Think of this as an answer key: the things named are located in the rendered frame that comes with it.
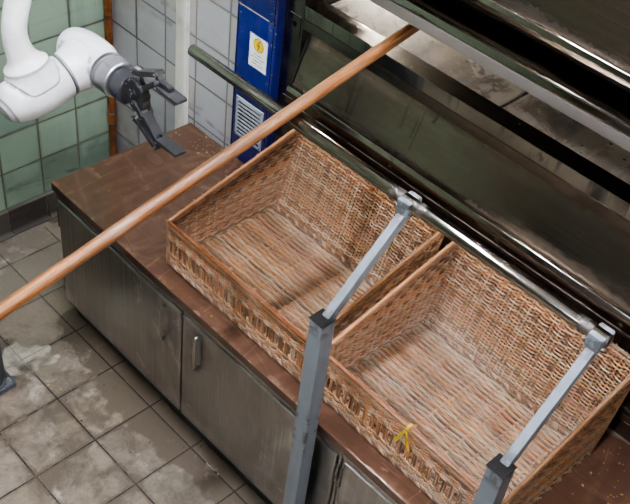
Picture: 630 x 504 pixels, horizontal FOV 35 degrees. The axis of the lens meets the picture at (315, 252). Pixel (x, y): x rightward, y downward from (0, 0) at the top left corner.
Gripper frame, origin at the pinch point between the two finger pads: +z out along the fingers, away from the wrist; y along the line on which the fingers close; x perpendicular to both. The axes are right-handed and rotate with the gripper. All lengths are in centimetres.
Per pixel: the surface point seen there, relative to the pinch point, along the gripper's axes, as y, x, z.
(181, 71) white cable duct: 47, -59, -74
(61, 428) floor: 120, 19, -29
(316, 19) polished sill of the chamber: 3, -61, -21
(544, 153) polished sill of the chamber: 1, -62, 53
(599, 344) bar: 3, -24, 94
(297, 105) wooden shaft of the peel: -1.1, -25.5, 10.0
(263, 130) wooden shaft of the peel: 1.6, -15.6, 10.0
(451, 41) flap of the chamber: -21, -47, 32
